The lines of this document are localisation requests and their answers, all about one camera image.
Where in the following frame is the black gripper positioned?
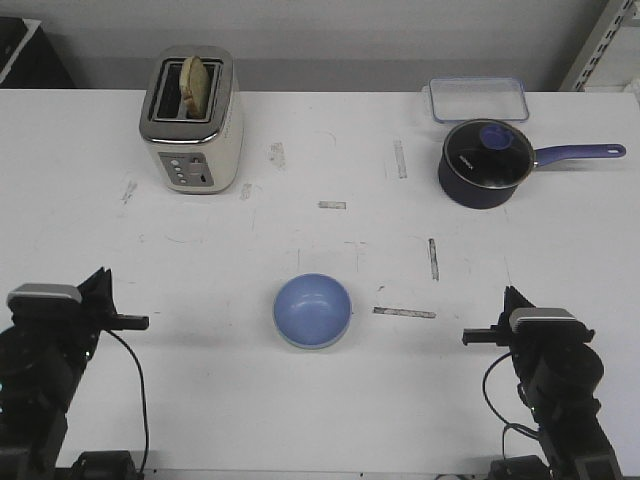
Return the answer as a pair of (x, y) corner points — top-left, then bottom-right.
(462, 286), (595, 380)
(9, 267), (149, 365)

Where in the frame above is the blue bowl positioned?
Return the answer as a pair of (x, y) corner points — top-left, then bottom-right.
(272, 273), (352, 335)

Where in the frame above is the green bowl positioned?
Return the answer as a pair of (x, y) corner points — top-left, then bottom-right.
(278, 331), (346, 350)

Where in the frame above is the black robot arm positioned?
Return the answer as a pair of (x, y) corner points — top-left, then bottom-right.
(1, 268), (149, 479)
(462, 286), (622, 479)

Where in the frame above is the dark blue saucepan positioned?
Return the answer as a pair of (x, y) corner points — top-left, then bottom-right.
(438, 142), (626, 209)

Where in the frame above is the glass pot lid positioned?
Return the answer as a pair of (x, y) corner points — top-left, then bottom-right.
(444, 119), (534, 189)

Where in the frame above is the clear plastic food container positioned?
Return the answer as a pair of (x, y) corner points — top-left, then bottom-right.
(422, 77), (529, 124)

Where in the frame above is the cream two-slot toaster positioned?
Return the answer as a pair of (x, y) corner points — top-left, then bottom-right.
(139, 45), (244, 194)

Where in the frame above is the toast slice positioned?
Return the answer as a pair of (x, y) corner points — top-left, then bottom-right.
(179, 56), (210, 119)

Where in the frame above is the black box in corner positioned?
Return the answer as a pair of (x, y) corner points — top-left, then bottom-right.
(1, 16), (76, 89)

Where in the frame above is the grey metal shelf upright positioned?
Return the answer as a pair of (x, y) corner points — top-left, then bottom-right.
(558, 0), (639, 92)

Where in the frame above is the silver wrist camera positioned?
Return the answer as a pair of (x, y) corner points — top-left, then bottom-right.
(6, 283), (82, 308)
(508, 307), (578, 334)

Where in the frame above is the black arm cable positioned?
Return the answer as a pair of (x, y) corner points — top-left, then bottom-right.
(104, 329), (151, 474)
(481, 349), (544, 459)

